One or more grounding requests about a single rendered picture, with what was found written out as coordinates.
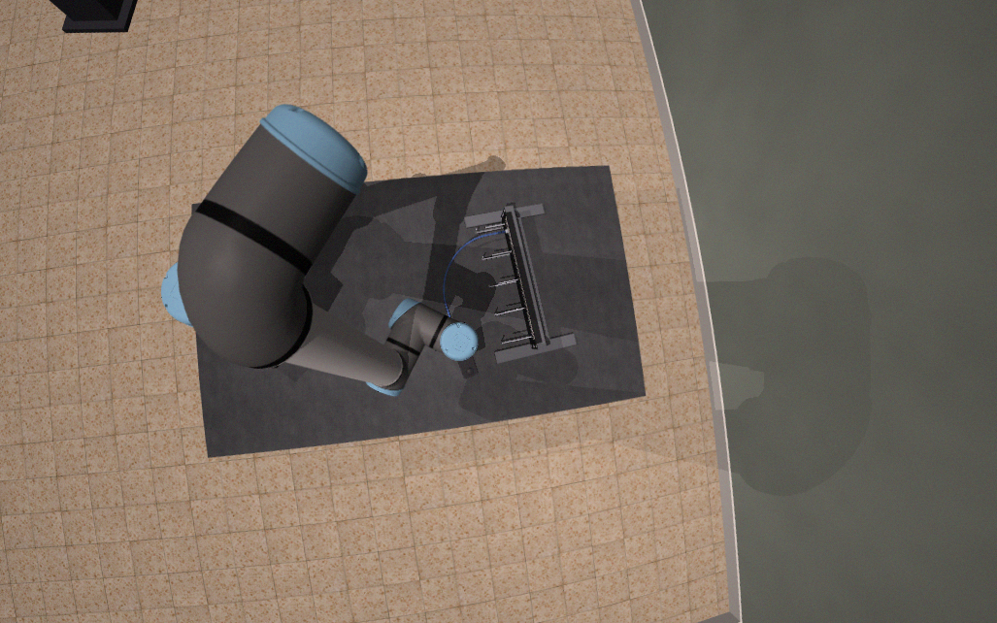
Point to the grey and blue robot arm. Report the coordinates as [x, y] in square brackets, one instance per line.
[245, 251]

